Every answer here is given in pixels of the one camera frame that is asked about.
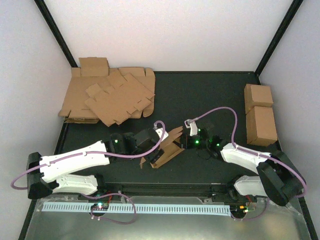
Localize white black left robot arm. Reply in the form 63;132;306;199
26;128;169;200

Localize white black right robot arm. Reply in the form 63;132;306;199
179;128;306;207

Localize folded cardboard box front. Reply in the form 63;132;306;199
246;106;278;147

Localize small folded cardboard box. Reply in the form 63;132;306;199
79;57;110;77

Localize loose top cardboard blank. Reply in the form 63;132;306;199
84;71;156;127

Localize stack of flat cardboard blanks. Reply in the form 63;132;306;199
58;67;156;127

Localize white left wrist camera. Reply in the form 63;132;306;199
155;127;169;141

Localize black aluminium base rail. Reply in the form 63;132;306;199
104;182;231;198

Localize light blue slotted cable duct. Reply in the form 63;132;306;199
41;202;231;217

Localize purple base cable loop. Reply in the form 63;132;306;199
82;192;138;225

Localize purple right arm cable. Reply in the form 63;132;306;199
186;106;308;221

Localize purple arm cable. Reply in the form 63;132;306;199
186;106;308;221
10;120;166;191

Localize metal base plate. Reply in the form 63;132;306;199
24;199;311;240

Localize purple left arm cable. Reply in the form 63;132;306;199
10;120;166;191

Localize black left corner frame post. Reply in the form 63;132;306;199
34;0;78;68

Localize black corner frame post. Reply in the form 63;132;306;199
254;0;304;77
34;0;78;68

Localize black right corner frame post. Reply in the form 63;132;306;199
254;0;304;77

